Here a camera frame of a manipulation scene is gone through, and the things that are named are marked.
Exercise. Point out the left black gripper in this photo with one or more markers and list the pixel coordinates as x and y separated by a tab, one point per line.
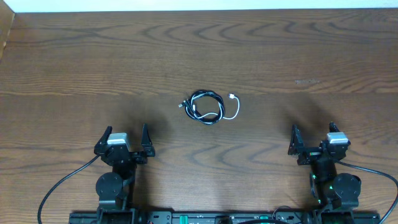
125	154

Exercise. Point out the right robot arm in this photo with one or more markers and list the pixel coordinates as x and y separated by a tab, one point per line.
337	194

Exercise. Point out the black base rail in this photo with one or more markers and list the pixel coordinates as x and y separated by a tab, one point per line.
167	217

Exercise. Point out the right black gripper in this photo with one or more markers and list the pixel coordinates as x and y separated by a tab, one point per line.
296	146

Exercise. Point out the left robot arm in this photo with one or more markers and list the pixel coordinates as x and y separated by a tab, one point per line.
115	189

